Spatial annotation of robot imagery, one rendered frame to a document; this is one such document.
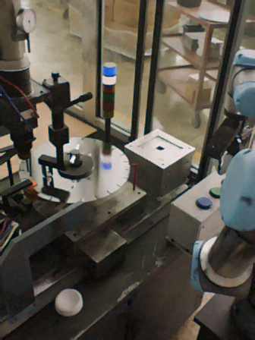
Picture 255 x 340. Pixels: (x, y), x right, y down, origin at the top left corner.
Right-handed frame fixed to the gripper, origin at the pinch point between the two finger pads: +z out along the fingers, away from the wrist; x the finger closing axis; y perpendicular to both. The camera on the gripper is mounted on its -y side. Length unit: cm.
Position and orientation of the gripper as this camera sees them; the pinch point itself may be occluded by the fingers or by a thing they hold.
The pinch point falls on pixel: (218, 172)
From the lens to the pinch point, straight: 113.1
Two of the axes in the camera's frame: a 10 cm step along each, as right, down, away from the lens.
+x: -7.2, -4.5, 5.3
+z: -0.4, 7.9, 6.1
